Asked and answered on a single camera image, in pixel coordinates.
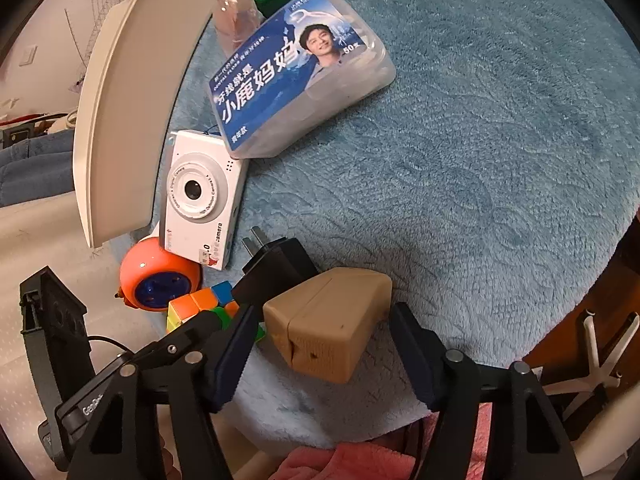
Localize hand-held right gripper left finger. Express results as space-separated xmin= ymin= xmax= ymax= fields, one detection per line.
xmin=67 ymin=304 xmax=258 ymax=480

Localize pink fleece cloth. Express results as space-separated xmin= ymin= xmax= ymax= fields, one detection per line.
xmin=270 ymin=400 xmax=501 ymax=480

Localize pink clear plastic item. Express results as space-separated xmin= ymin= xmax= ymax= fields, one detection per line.
xmin=214 ymin=0 xmax=262 ymax=54

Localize orange round plug socket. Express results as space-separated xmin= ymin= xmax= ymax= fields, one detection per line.
xmin=118 ymin=233 xmax=204 ymax=314

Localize colourful puzzle cube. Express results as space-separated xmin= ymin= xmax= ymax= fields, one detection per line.
xmin=166 ymin=280 xmax=267 ymax=345

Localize blue jeans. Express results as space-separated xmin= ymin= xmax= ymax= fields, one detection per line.
xmin=0 ymin=129 xmax=77 ymax=207

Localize blue fleece blanket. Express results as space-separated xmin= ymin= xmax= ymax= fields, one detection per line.
xmin=165 ymin=0 xmax=640 ymax=452

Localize black cable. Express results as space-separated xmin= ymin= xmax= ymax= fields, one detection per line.
xmin=86 ymin=336 xmax=133 ymax=359

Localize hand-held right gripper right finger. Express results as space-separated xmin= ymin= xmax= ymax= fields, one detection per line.
xmin=390 ymin=302 xmax=578 ymax=480

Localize white digital camera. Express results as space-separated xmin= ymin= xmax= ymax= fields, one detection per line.
xmin=161 ymin=129 xmax=249 ymax=272

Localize clear floss box blue label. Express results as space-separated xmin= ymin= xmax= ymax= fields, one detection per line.
xmin=207 ymin=0 xmax=397 ymax=159

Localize beige plastic case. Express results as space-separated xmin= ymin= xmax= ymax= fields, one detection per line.
xmin=262 ymin=267 xmax=394 ymax=384

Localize black power adapter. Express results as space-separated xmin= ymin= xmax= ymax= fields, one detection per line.
xmin=231 ymin=226 xmax=327 ymax=307

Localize white plastic storage bin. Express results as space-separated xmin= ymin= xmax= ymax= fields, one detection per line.
xmin=72 ymin=0 xmax=229 ymax=249

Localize black plastic box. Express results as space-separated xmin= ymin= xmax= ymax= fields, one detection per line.
xmin=0 ymin=120 xmax=52 ymax=149

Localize white swivel chair base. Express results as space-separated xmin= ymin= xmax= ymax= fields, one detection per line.
xmin=542 ymin=309 xmax=640 ymax=422

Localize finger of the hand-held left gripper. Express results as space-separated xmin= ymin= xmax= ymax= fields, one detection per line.
xmin=132 ymin=310 xmax=224 ymax=367

